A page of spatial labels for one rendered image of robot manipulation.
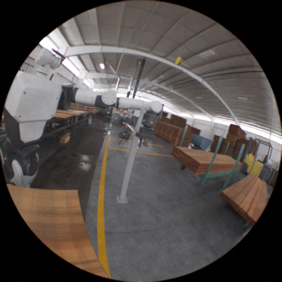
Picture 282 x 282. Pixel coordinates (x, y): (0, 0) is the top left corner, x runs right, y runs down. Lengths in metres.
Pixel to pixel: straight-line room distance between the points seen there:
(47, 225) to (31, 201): 0.08
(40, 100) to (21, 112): 0.09
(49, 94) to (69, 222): 0.41
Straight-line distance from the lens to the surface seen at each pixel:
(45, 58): 0.47
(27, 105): 0.42
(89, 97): 0.55
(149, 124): 0.57
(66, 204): 0.29
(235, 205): 1.71
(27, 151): 0.56
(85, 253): 0.24
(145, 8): 6.75
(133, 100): 0.56
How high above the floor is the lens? 1.16
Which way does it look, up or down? 14 degrees down
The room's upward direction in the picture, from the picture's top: 14 degrees clockwise
